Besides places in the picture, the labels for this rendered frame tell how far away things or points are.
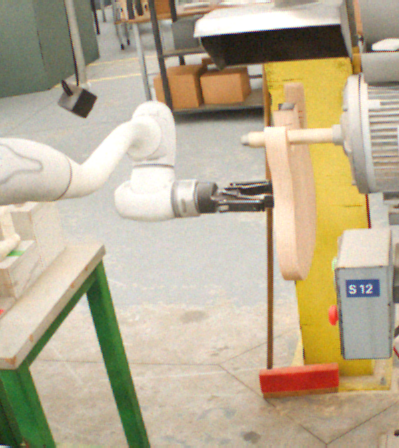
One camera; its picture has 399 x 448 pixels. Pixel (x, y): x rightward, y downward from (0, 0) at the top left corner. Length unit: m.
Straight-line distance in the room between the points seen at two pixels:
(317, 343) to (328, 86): 0.98
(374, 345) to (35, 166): 0.69
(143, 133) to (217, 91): 4.93
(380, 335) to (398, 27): 0.65
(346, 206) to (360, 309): 1.27
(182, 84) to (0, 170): 5.44
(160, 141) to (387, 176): 0.58
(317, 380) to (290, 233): 1.30
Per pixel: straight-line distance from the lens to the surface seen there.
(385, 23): 1.64
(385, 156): 1.52
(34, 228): 2.00
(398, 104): 1.53
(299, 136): 1.63
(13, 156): 1.35
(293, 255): 1.68
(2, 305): 1.89
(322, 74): 2.50
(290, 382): 2.90
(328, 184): 2.62
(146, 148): 1.84
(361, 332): 1.42
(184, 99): 6.76
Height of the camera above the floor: 1.73
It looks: 23 degrees down
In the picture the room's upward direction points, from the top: 10 degrees counter-clockwise
